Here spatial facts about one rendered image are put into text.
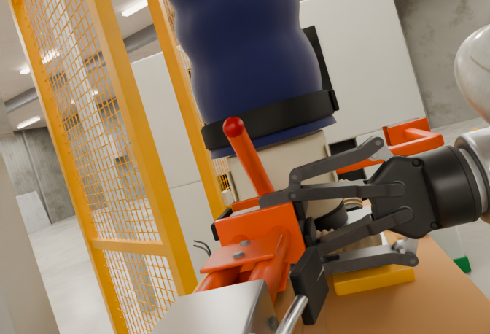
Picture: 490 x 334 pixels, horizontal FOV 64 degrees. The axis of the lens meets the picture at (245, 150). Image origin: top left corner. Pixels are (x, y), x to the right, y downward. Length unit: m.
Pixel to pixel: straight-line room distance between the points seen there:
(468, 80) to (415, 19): 10.64
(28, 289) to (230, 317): 1.30
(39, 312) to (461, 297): 1.29
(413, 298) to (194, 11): 0.48
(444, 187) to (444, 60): 10.71
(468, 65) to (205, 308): 0.44
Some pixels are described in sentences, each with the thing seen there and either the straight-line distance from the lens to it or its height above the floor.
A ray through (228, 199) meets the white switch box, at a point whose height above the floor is 1.02.
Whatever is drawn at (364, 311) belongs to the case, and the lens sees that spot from 0.51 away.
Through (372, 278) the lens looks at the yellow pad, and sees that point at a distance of 0.55.
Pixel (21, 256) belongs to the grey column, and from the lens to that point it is 1.50.
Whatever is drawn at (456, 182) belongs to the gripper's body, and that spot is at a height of 1.17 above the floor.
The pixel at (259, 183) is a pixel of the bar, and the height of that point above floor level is 1.20.
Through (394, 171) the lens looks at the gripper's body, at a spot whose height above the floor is 1.18.
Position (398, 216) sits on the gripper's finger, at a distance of 0.41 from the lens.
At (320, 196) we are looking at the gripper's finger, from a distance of 0.40.
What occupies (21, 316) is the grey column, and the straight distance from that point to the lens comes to 1.48.
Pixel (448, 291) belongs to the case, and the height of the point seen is 1.03.
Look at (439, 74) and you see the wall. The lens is 11.09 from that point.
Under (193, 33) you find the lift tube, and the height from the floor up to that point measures 1.42.
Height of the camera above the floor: 1.26
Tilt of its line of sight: 2 degrees down
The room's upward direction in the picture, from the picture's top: 17 degrees counter-clockwise
